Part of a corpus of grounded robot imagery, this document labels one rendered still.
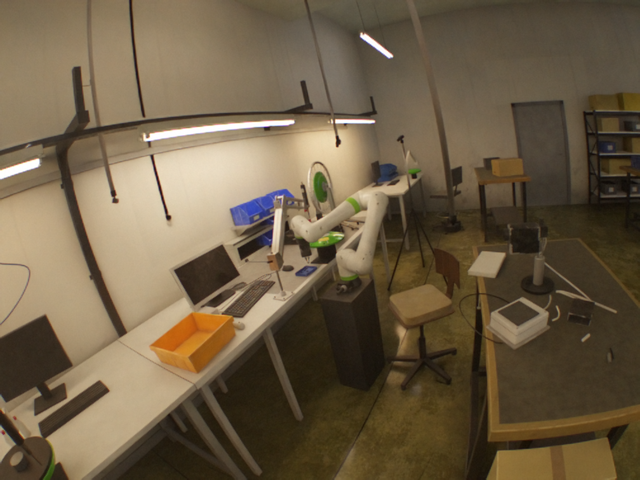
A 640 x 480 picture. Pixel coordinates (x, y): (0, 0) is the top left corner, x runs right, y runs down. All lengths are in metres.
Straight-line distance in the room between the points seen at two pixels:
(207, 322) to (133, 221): 0.93
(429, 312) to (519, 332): 0.98
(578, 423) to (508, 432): 0.21
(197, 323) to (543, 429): 1.64
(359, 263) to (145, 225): 1.49
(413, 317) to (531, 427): 1.25
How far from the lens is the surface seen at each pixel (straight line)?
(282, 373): 1.92
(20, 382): 1.88
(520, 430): 0.90
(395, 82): 6.72
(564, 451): 1.28
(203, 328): 1.75
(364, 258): 1.79
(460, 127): 6.48
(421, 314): 1.95
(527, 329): 1.13
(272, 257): 1.73
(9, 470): 1.37
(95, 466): 1.32
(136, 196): 2.24
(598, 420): 0.98
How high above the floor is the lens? 1.70
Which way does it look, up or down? 16 degrees down
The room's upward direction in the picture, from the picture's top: 12 degrees counter-clockwise
